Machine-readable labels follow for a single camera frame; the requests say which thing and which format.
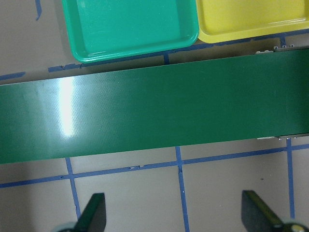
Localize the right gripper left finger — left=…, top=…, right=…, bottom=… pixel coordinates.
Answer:
left=72, top=193, right=107, bottom=232

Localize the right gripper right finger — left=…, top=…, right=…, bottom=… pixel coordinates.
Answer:
left=241, top=190, right=284, bottom=232

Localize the green conveyor belt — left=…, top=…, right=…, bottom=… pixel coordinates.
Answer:
left=0, top=49, right=309, bottom=164

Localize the green plastic tray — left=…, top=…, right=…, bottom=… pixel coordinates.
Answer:
left=62, top=0, right=199, bottom=63

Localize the yellow plastic tray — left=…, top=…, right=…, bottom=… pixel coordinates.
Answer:
left=197, top=0, right=309, bottom=44

